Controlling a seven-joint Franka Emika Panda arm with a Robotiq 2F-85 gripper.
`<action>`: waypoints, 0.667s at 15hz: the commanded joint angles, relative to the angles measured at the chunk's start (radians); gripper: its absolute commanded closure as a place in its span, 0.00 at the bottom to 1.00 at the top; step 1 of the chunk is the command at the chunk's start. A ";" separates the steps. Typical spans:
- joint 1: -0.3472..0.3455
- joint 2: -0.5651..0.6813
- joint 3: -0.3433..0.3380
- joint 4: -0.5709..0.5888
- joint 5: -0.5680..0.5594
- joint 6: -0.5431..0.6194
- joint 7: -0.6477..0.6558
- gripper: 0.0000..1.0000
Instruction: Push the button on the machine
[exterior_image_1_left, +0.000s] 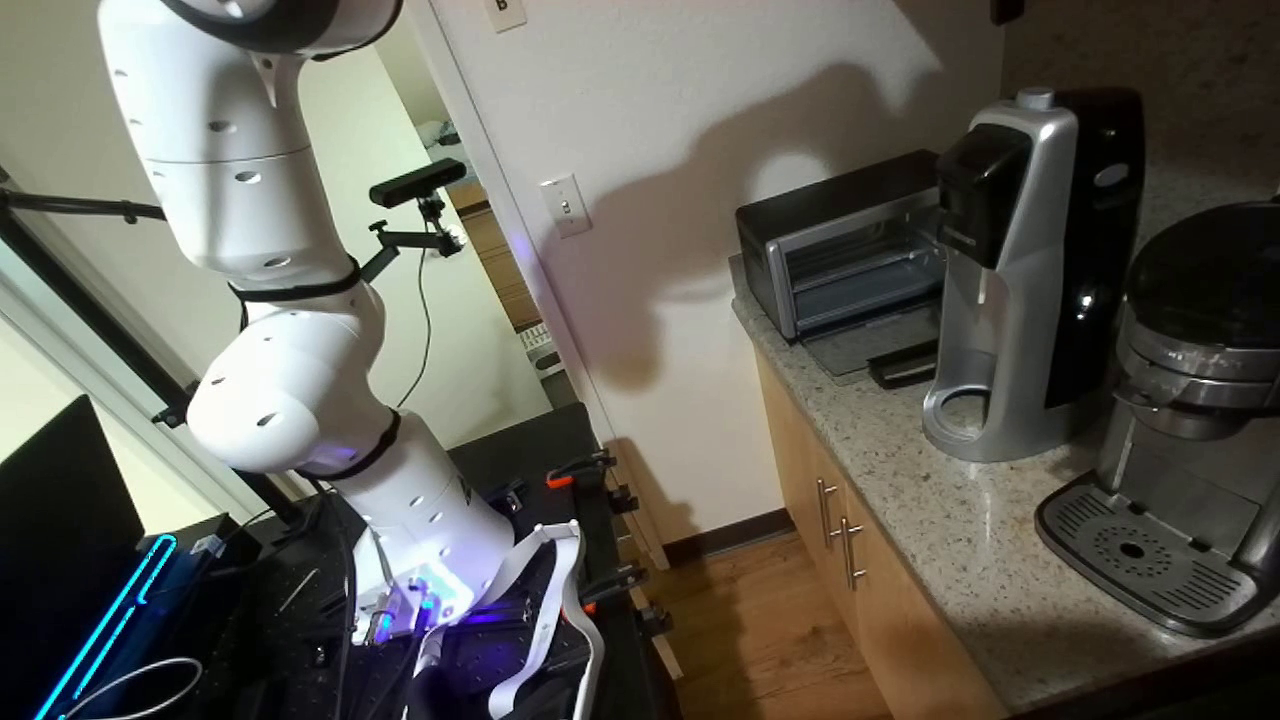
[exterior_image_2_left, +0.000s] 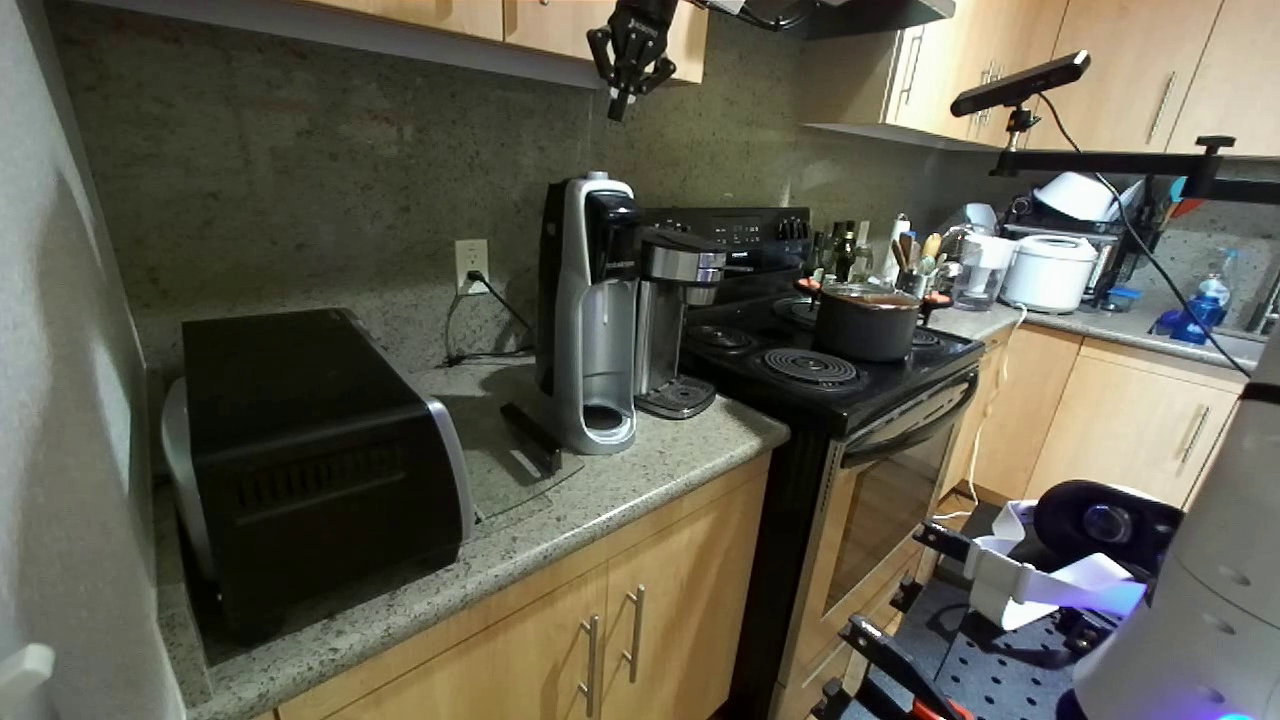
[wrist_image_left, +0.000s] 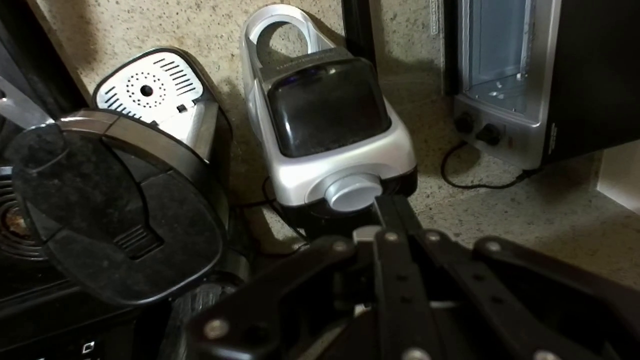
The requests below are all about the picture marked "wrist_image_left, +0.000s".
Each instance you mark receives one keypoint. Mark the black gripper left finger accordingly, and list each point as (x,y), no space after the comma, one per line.
(392,293)

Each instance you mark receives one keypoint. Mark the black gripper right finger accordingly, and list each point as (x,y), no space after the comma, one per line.
(480,293)

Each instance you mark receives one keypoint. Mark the silver round machine button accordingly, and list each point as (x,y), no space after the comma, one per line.
(350,192)

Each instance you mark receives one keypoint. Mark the black silver coffee maker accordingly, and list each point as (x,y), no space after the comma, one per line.
(312,181)
(133,200)

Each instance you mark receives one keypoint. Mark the silver black toaster oven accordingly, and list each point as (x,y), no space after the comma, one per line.
(507,60)

